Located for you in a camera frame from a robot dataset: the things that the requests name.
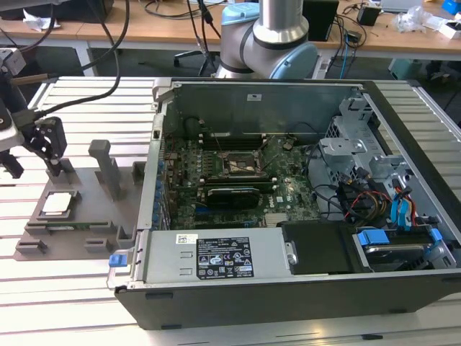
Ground crumpled white paper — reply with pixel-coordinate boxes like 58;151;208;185
22;7;61;32

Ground blue case release latch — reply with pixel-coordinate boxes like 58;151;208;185
109;254;130;270

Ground black open PC case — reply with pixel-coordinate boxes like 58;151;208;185
107;77;461;331

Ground hard disk in blue carrier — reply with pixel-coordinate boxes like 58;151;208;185
354;226;447;273

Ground blue hanging cable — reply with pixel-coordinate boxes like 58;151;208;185
341;30;357;79

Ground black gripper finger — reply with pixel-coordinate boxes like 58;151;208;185
0;149;25;180
24;116;68;178

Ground green motherboard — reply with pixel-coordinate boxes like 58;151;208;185
162;133;322;231

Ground black RAM slot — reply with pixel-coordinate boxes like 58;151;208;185
203;143;268;149
204;182;279;189
203;137;268;143
202;179;277;185
201;177;273;182
203;141;268;146
203;134;268;139
200;174;270;179

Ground brown sleeved cable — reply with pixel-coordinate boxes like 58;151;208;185
12;73;50;87

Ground small black box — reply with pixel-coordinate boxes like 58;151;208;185
356;5;382;27

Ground grey laptop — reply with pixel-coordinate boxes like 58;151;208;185
380;0;423;12

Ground black office chair base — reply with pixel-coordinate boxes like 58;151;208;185
174;50;221;77

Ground clear plastic bag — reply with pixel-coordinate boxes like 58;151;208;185
390;5;435;34

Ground black plastic shroud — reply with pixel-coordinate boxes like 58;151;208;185
280;221;356;277

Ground grey power supply unit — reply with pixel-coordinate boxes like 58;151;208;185
131;229;300;284

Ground blue flat wire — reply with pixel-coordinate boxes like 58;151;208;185
402;199;414;232
390;197;403;231

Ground grey parts rack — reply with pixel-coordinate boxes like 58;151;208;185
13;138;148;262

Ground silver metal disk bay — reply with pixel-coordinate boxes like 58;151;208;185
318;95;415;188

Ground CPU socket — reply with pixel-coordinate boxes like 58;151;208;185
220;150;264;178

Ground wooden top desk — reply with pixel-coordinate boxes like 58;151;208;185
0;0;461;79

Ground black desktop box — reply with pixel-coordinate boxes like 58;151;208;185
303;0;340;43

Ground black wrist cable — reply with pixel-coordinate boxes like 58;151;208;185
34;0;131;116

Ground black equipment case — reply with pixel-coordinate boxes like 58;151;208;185
0;0;115;25

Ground pale green storage box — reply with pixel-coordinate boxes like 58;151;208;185
388;57;426;81

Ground green RAM stick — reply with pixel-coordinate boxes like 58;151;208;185
45;223;95;231

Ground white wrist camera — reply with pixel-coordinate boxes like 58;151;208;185
0;104;27;153

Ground red wire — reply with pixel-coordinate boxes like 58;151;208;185
344;190;393;221

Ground black graphics card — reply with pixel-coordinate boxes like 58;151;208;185
205;185;261;210

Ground white cardboard box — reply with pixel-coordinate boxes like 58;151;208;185
430;19;461;40

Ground silver chipset heatsink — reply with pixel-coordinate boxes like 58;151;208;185
264;212;289;228

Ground silver topped CPU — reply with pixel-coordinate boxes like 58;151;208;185
40;192;79;218

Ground black wire bundle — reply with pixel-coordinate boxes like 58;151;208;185
336;172;362;218

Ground yellow wire bundle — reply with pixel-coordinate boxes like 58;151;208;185
373;193;390;218

